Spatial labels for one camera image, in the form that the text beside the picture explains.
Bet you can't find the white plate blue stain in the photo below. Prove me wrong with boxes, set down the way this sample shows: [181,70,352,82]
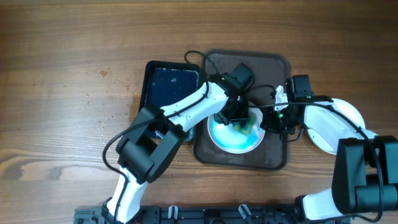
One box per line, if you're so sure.
[207,108,266,154]

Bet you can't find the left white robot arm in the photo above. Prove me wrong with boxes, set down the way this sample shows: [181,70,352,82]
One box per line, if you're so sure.
[102,80,251,223]

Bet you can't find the black water tray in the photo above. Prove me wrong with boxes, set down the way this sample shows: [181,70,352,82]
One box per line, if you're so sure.
[139,60,201,142]

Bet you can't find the left black cable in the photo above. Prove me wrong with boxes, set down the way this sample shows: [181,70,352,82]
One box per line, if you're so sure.
[102,50,224,224]

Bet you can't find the brown serving tray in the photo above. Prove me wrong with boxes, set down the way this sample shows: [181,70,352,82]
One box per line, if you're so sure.
[192,49,290,170]

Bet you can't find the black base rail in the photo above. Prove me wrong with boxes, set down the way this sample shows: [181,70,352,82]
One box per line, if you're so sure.
[73,203,352,224]

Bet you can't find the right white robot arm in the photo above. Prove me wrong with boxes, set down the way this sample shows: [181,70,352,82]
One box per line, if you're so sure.
[260,96,397,223]

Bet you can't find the black cable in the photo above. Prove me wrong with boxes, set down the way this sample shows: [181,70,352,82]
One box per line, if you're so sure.
[248,84,385,222]
[102,50,224,224]

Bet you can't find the right black cable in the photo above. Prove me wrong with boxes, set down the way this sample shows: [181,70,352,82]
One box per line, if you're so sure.
[248,84,385,222]

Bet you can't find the teal yellow sponge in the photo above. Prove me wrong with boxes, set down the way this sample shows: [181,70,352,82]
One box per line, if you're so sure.
[233,116,256,135]

